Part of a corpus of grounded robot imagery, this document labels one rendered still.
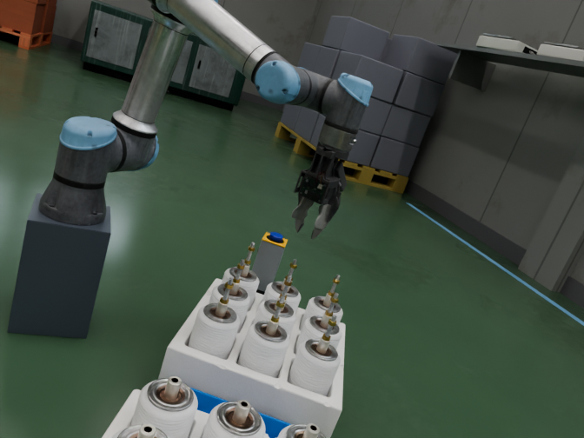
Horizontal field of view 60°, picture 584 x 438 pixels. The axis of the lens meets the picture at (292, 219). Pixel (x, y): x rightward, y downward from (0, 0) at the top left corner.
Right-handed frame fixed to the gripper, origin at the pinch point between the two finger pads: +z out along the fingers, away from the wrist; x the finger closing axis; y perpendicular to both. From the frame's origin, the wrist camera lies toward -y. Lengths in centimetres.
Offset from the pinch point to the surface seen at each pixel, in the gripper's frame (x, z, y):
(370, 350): 18, 46, -52
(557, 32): 22, -112, -315
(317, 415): 20.6, 31.7, 14.2
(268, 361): 6.7, 25.5, 15.5
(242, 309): -6.8, 23.2, 6.1
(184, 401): 4.9, 20.9, 44.2
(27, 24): -482, 20, -294
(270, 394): 10.4, 30.6, 17.7
